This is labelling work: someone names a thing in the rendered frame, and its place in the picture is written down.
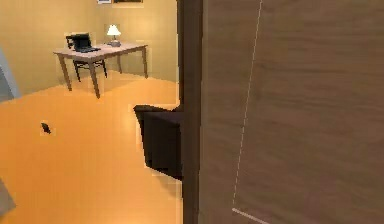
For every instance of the dark brown armchair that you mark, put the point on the dark brown armchair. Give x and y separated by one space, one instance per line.
163 140

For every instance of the light wooden desk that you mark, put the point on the light wooden desk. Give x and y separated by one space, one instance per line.
100 53

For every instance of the white table lamp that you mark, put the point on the white table lamp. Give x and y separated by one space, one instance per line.
114 35

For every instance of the black chair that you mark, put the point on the black chair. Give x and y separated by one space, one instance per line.
88 65

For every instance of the black laptop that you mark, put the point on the black laptop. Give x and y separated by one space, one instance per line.
82 44

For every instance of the small black floor object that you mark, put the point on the small black floor object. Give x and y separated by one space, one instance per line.
46 128

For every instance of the grey slanted panel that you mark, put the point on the grey slanted panel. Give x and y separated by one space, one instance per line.
6 83

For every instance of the dark framed wall picture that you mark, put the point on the dark framed wall picture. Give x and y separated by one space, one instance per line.
128 1

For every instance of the white framed wall picture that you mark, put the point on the white framed wall picture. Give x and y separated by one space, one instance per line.
104 1

